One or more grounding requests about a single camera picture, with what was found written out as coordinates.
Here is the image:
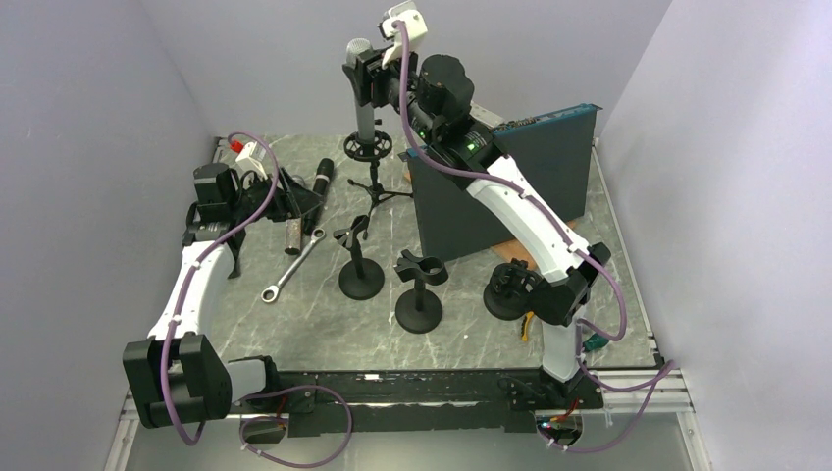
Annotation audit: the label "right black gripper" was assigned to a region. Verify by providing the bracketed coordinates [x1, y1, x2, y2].
[345, 38, 441, 145]

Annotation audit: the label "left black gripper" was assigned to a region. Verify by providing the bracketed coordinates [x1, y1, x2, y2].
[230, 166, 326, 226]

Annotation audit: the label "glitter handle microphone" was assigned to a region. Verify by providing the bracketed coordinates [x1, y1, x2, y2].
[284, 218, 304, 256]

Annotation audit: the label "grey microphone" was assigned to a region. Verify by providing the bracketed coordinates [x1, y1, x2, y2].
[342, 38, 375, 145]

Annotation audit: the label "black wireless microphone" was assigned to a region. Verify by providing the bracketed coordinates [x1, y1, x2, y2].
[313, 158, 335, 196]

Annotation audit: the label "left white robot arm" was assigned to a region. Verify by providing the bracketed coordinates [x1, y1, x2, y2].
[123, 163, 323, 429]

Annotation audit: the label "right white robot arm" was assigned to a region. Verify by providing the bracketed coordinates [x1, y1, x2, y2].
[342, 38, 610, 407]

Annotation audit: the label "left black mic stand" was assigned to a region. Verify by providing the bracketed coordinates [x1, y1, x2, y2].
[333, 214, 385, 300]

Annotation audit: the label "black mic stand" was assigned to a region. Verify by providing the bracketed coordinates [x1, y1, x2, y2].
[394, 249, 449, 335]
[333, 214, 385, 300]

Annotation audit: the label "middle black mic stand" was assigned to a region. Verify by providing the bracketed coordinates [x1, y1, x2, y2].
[394, 249, 449, 335]

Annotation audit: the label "silver ratchet wrench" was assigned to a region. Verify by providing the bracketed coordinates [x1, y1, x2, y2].
[260, 227, 327, 304]

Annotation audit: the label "dark blue server chassis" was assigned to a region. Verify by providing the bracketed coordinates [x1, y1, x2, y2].
[399, 104, 600, 262]

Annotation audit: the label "brown cardboard piece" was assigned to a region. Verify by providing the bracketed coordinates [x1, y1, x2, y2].
[491, 223, 580, 274]

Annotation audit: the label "back ring mic stand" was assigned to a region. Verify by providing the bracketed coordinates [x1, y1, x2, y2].
[342, 130, 413, 218]

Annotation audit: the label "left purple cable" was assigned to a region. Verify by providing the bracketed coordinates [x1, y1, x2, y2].
[159, 132, 353, 469]

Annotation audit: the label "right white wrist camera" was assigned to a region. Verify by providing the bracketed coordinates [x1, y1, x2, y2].
[380, 1, 428, 69]

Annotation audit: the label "white bracket behind chassis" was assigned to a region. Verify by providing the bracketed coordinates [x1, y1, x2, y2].
[470, 103, 505, 129]

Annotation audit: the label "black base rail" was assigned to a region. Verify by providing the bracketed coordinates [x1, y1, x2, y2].
[231, 368, 604, 438]

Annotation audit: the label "shock mount mic stand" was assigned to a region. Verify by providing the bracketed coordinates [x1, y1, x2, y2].
[483, 258, 544, 321]

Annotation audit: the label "yellow handled pliers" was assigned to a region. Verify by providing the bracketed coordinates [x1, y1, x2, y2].
[520, 311, 535, 342]

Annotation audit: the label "green handled screwdriver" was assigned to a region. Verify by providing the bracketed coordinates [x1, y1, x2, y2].
[583, 334, 610, 352]

